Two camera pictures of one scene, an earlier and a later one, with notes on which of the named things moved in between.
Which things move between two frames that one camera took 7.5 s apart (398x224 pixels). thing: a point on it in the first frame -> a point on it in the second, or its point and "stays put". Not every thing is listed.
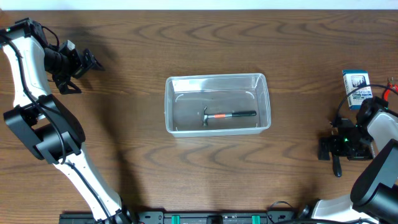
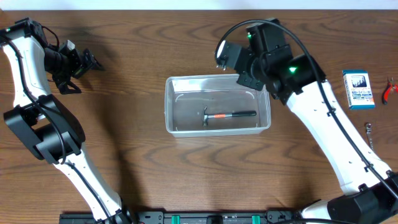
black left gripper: [77, 68] stays put
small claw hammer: [234, 114] stays put
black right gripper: [335, 140] -> [245, 80]
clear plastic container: [214, 104] stays put
